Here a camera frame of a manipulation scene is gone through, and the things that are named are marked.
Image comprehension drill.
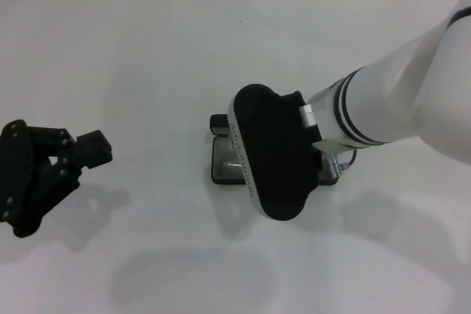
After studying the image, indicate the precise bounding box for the right wrist cable with plug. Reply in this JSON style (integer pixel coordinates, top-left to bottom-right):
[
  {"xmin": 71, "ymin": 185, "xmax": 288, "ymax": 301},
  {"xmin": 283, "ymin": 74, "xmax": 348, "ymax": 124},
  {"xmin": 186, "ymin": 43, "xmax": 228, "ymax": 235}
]
[{"xmin": 325, "ymin": 149, "xmax": 358, "ymax": 179}]

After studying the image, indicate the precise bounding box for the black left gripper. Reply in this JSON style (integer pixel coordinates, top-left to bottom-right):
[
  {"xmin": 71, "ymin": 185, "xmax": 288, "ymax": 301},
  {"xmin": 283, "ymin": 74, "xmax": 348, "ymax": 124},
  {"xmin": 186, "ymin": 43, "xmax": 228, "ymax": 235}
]
[{"xmin": 0, "ymin": 119, "xmax": 113, "ymax": 238}]

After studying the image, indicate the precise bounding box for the black glasses case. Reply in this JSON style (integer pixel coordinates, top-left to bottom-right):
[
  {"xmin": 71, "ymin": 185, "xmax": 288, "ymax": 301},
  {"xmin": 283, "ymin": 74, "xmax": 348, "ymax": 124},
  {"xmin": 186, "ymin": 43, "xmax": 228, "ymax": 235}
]
[{"xmin": 209, "ymin": 113, "xmax": 340, "ymax": 186}]

